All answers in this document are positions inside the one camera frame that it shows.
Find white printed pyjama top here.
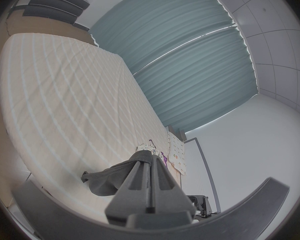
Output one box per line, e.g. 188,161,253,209
136,139,157,156

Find grey bedside table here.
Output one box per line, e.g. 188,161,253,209
168,125,186,141

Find purple garment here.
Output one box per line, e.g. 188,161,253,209
161,152,171,168

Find blue-green curtain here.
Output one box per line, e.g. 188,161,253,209
89,0,237,75
131,25,259,132

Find black T-shirt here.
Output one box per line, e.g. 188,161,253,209
80,150,153,197

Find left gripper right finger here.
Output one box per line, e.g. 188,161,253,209
151,155,197,221

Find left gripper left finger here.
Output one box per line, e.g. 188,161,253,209
104,160,152,225

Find white printed pillow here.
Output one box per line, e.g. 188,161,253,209
167,131,188,176

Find bed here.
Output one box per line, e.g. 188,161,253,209
0,33,222,224

